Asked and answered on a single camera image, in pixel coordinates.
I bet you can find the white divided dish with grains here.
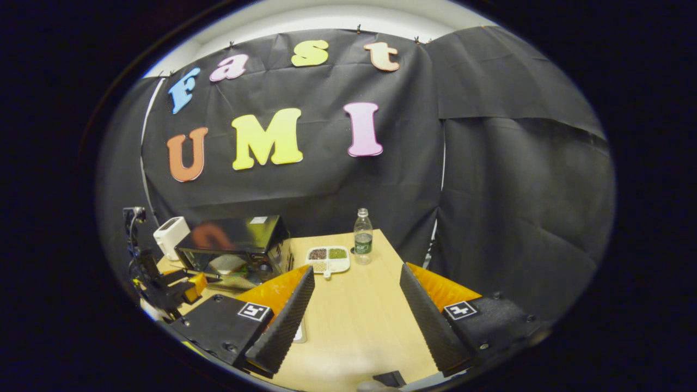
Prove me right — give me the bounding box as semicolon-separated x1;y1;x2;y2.
305;245;351;280

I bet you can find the black electric oven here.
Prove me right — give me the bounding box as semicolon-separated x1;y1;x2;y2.
174;215;295;293

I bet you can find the black backdrop cloth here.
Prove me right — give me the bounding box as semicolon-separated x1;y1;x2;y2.
97;24;616;322

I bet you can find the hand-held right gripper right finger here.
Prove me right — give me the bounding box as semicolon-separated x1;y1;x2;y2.
399;263;552;378

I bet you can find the white toaster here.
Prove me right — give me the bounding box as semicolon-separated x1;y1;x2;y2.
153;216;191;261

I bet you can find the clear plastic water bottle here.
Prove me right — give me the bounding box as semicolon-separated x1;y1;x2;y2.
353;207;374;266

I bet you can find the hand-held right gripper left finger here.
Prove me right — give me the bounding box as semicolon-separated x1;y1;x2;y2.
162;265;316;378

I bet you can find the black table edge clamp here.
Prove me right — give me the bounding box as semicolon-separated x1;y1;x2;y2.
372;371;407;389

